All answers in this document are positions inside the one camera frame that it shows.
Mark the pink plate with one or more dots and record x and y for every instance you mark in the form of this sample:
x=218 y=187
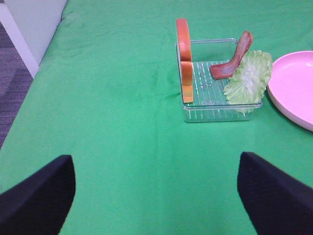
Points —
x=291 y=87

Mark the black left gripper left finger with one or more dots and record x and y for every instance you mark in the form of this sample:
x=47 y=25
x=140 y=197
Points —
x=39 y=204

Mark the left clear plastic container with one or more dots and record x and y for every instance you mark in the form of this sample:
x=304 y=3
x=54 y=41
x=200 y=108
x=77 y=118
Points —
x=209 y=102

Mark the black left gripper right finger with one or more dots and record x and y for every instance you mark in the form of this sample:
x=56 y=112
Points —
x=276 y=203

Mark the green lettuce leaf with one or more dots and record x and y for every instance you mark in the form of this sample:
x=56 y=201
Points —
x=248 y=83

